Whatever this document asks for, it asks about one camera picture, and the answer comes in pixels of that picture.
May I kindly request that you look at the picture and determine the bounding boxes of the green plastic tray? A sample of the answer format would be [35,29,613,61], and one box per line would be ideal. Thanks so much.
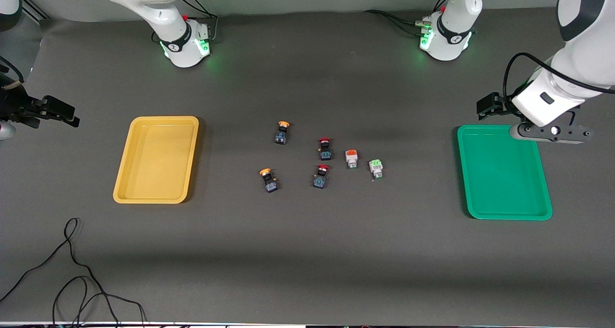
[456,125,553,221]

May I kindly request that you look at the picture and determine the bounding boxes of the yellow plastic tray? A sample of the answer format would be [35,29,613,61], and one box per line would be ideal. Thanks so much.
[113,116,199,204]

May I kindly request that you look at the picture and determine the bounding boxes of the dark grey table mat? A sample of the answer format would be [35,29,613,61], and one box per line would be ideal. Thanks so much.
[0,6,615,325]

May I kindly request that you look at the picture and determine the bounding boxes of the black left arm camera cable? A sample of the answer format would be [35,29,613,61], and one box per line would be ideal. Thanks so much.
[503,52,615,102]

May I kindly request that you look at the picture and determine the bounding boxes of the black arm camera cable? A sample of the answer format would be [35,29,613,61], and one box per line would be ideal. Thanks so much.
[503,52,615,102]
[0,56,25,86]

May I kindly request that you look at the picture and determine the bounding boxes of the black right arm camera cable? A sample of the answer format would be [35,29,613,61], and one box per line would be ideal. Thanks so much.
[0,56,25,86]

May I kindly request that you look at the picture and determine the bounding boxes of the aluminium frame rail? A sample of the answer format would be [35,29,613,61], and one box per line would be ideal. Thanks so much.
[19,0,51,22]

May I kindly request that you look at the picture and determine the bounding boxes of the black left arm base cables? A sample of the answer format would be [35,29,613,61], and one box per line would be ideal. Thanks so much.
[363,0,451,39]

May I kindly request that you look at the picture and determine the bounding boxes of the black arm base cables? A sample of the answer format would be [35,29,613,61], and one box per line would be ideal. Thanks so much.
[363,0,451,39]
[179,0,220,44]

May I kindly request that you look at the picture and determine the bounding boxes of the loose black cable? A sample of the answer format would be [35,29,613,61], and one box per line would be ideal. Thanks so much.
[0,218,147,328]

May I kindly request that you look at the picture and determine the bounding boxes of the black right arm base cables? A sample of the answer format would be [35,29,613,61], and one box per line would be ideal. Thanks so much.
[179,0,220,44]

